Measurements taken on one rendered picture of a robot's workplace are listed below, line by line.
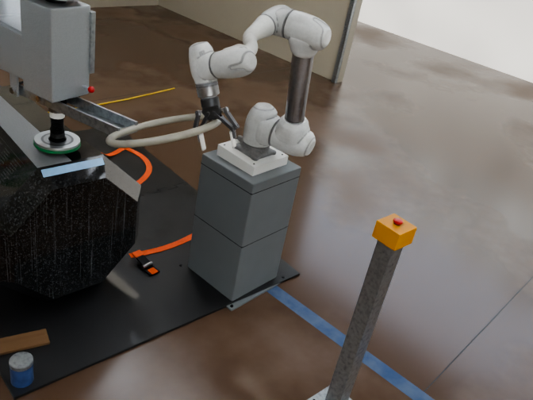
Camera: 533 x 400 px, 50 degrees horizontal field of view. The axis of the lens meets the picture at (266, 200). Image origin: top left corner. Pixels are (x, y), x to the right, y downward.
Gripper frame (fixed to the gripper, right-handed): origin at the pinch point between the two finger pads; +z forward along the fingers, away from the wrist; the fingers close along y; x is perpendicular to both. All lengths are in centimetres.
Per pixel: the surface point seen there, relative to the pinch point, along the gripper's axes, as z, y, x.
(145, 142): -9.4, 18.7, 24.0
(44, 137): -8, 98, -16
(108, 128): -12, 51, -1
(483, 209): 142, -109, -281
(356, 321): 85, -47, -5
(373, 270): 59, -57, -3
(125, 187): 26, 73, -36
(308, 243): 108, 11, -144
